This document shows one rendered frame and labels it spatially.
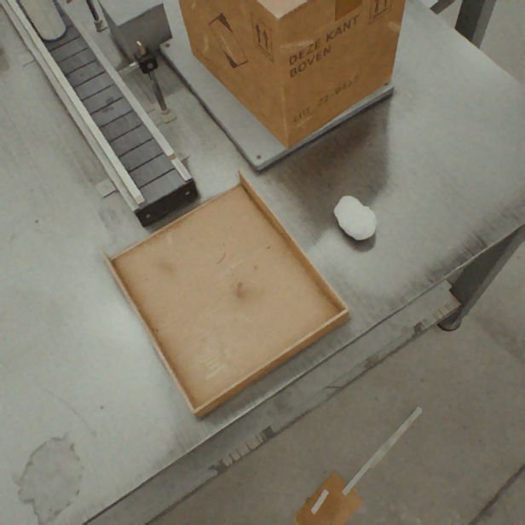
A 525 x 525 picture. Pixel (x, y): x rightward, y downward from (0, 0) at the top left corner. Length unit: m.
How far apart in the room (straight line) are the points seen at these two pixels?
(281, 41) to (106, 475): 0.63
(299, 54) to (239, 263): 0.32
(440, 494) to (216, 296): 1.00
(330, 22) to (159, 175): 0.35
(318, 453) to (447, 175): 0.93
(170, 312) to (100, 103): 0.41
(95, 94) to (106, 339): 0.45
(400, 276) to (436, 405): 0.86
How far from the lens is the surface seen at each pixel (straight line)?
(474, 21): 1.53
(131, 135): 0.96
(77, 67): 1.11
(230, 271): 0.84
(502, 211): 0.93
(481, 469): 1.66
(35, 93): 1.18
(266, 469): 1.60
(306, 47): 0.80
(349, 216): 0.84
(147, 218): 0.90
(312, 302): 0.81
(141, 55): 0.95
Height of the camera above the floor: 1.59
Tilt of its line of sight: 64 degrees down
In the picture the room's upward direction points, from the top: 11 degrees counter-clockwise
